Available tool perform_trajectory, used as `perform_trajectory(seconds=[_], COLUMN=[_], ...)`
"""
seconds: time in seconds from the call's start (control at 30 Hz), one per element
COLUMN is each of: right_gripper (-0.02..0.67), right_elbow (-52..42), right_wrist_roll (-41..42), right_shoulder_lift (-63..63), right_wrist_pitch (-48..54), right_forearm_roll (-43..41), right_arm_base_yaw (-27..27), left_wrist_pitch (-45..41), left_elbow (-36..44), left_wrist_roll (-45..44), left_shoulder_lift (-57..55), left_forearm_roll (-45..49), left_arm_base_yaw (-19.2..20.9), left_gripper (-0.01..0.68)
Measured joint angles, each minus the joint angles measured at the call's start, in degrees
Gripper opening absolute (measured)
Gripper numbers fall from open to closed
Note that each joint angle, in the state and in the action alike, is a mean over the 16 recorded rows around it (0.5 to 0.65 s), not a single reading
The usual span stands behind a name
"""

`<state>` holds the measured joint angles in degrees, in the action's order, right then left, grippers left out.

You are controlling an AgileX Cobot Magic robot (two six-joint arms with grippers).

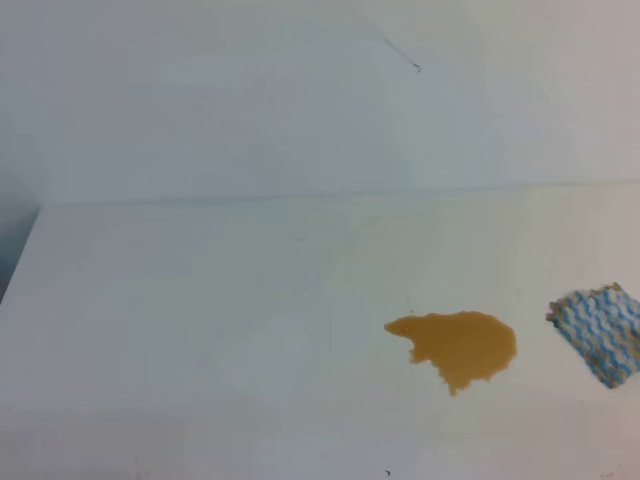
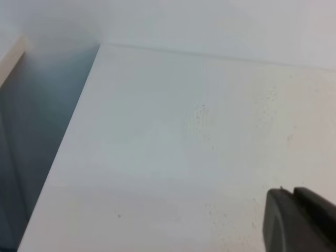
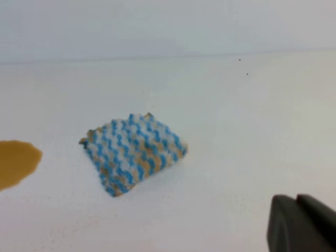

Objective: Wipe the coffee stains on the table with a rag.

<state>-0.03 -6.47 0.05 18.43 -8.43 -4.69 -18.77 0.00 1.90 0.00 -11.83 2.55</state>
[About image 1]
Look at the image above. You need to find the blue white striped rag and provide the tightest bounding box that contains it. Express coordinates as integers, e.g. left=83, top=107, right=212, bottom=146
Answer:
left=546, top=282, right=639, bottom=389

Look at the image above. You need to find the brown coffee stain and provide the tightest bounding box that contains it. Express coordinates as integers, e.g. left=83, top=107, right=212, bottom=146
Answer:
left=384, top=311, right=517, bottom=396

